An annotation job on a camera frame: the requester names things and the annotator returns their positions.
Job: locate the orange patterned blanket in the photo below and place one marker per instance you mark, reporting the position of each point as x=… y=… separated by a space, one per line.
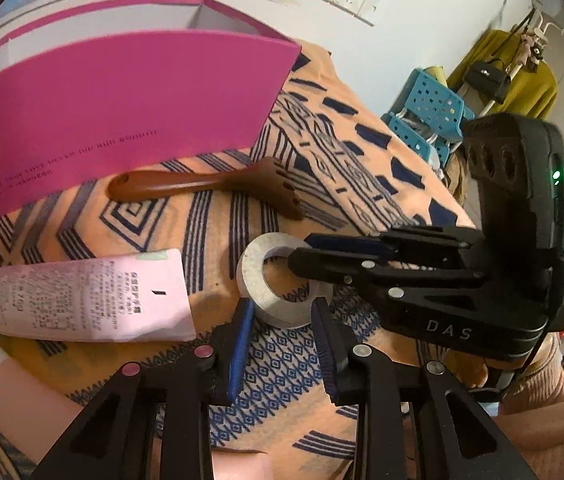
x=386 y=185

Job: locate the blue plastic stools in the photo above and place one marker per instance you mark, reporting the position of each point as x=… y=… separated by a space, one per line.
x=431 y=105

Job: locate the person's right forearm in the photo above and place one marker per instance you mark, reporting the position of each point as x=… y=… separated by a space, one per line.
x=546 y=410

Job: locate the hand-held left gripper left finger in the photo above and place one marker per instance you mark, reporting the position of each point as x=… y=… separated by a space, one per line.
x=239 y=355

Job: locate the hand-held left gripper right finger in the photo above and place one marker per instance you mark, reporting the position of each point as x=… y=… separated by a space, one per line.
x=326 y=355

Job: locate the pink cardboard box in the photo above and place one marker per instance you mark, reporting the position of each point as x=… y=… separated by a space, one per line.
x=112 y=110

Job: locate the mustard hanging garment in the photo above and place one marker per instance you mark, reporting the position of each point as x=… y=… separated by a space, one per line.
x=536 y=90

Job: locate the grey tape roll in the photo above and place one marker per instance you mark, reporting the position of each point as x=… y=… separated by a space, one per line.
x=249 y=270

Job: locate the black handbag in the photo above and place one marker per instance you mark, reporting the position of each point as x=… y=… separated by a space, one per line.
x=486 y=80

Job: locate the pink tube with white cap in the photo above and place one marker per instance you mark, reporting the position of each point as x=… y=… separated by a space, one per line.
x=27 y=395

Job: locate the white coat rack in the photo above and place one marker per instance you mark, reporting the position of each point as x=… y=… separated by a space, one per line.
x=541 y=22

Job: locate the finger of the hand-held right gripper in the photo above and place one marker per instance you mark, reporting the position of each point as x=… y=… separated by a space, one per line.
x=322 y=266
x=346 y=245

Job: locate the pale pink printed tube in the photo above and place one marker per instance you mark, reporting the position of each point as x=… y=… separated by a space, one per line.
x=87 y=295

